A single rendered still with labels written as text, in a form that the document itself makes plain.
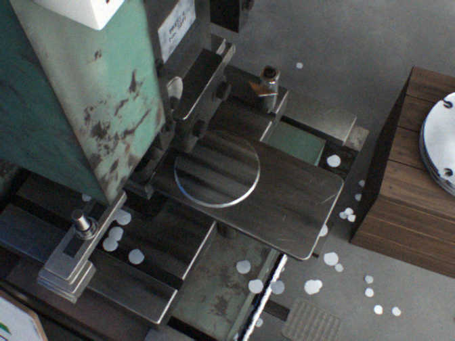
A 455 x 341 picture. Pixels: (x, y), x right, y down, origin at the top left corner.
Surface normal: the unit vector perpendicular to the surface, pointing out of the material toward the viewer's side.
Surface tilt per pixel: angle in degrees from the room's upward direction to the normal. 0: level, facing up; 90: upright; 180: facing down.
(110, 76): 90
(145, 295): 0
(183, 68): 90
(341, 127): 0
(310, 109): 0
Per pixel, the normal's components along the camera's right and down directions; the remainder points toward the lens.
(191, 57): 0.89, 0.41
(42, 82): -0.46, 0.80
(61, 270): 0.00, -0.44
